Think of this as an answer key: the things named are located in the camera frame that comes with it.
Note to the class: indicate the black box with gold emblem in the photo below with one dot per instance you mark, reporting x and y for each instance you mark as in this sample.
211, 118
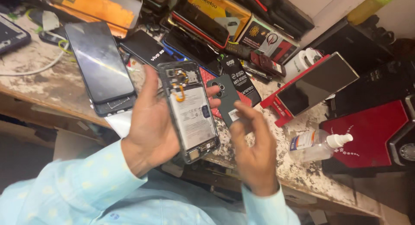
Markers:
269, 40

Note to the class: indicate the person's left hand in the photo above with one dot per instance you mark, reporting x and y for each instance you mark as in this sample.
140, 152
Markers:
150, 131

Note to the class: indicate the blue-cased phone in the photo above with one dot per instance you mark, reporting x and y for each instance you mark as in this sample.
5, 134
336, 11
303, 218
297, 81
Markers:
11, 35

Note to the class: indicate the smartphone with battery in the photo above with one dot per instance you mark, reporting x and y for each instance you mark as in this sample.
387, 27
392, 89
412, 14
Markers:
191, 114

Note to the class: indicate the yellow-green bottle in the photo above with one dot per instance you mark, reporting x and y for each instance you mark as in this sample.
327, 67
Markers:
373, 6

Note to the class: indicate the yellow cardboard box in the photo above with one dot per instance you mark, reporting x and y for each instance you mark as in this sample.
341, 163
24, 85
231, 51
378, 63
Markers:
220, 7

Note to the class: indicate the black phone box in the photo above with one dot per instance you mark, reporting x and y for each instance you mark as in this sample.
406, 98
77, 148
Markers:
147, 49

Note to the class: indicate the blue-edged black smartphone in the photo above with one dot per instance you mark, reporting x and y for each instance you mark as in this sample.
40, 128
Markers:
194, 49

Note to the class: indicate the black device with buttons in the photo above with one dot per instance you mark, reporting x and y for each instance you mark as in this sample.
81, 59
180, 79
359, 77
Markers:
376, 85

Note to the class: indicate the dark red keypad phone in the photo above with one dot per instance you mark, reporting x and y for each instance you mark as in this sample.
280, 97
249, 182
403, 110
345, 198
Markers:
267, 65

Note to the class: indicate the clear spray bottle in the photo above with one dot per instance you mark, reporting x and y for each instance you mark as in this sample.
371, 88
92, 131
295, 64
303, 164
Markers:
313, 145

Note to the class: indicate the red-edged black smartphone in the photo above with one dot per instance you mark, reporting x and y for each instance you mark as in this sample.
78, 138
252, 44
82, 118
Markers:
201, 23

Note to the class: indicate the person's right hand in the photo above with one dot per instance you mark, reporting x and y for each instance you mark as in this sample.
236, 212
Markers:
256, 153

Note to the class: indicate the dark phone frame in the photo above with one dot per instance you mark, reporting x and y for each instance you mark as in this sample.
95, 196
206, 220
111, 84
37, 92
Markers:
118, 106

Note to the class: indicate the metal tray with orange sheet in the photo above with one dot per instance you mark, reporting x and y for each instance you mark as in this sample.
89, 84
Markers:
97, 10

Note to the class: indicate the dark green phone back cover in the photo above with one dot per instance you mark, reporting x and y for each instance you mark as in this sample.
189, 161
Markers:
227, 95

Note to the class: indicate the white paper sheet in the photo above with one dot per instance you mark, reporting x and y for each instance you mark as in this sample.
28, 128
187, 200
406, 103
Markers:
120, 122

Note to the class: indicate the black keypad phone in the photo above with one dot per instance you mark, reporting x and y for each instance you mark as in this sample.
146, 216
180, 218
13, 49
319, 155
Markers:
238, 50

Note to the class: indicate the red phone repair holder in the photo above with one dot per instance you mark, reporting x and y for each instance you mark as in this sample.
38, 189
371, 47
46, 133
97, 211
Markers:
275, 105

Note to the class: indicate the black phone screen panel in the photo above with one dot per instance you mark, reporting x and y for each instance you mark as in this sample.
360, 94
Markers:
317, 84

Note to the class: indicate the black anti-static bag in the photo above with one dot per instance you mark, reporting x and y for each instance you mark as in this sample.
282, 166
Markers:
241, 79

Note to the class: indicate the large black smartphone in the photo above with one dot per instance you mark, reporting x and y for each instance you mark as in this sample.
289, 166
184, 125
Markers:
99, 61

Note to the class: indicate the white plastic container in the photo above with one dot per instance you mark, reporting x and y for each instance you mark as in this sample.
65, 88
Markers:
300, 64

